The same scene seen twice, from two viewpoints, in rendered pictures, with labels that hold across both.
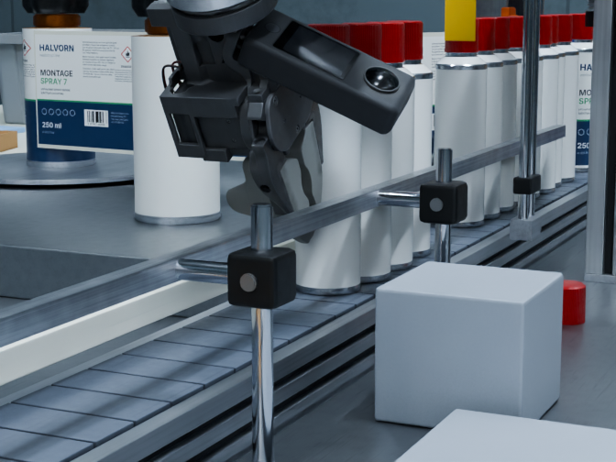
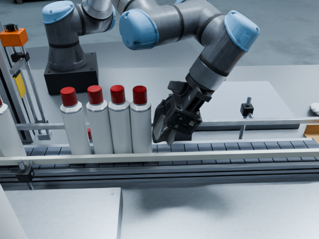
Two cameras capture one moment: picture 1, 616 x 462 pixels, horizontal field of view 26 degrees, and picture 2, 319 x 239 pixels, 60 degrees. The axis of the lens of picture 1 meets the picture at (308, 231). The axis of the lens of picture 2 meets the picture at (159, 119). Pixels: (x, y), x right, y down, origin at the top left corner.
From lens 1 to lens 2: 1.36 m
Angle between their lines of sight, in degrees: 105
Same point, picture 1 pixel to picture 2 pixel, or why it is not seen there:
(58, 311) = (294, 118)
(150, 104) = (11, 224)
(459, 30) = (23, 91)
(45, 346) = (267, 151)
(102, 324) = (244, 151)
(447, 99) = (10, 121)
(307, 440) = not seen: hidden behind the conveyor
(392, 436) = (198, 137)
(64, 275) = not seen: outside the picture
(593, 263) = (32, 135)
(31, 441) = (285, 147)
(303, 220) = not seen: hidden behind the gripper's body
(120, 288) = (274, 119)
